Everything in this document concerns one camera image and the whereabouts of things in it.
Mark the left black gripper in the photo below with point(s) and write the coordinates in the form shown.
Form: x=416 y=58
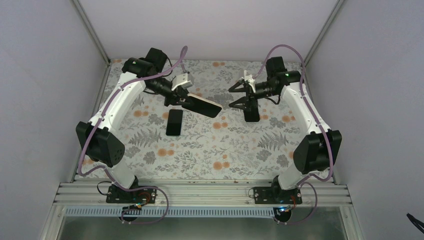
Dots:
x=181 y=93

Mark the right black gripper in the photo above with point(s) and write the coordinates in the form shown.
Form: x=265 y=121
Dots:
x=250 y=94

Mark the phone with pink case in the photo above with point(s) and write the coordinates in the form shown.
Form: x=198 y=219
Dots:
x=202 y=106

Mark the black phone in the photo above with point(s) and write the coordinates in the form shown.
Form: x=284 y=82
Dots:
x=174 y=122

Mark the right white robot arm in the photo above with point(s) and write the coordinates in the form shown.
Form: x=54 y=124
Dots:
x=318 y=149

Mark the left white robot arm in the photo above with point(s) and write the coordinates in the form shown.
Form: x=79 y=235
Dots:
x=100 y=148

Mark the floral patterned table mat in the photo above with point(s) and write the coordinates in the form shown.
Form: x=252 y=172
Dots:
x=222 y=148

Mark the black object at edge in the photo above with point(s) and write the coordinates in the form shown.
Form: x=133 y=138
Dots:
x=416 y=222

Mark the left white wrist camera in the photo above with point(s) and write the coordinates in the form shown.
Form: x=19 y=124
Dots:
x=184 y=81

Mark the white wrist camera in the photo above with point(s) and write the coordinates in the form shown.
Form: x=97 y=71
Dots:
x=246 y=78
x=184 y=81

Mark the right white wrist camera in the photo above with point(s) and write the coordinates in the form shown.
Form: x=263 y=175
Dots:
x=246 y=78

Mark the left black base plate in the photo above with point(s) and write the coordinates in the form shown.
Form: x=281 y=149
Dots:
x=116 y=195

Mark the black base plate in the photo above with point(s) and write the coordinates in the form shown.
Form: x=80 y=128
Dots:
x=116 y=195
x=271 y=196

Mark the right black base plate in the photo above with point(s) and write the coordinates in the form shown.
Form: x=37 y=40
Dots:
x=271 y=196

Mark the grey slotted cable duct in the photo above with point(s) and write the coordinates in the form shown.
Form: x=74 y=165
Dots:
x=175 y=212

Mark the aluminium rail frame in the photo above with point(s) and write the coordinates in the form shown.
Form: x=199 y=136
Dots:
x=202 y=193

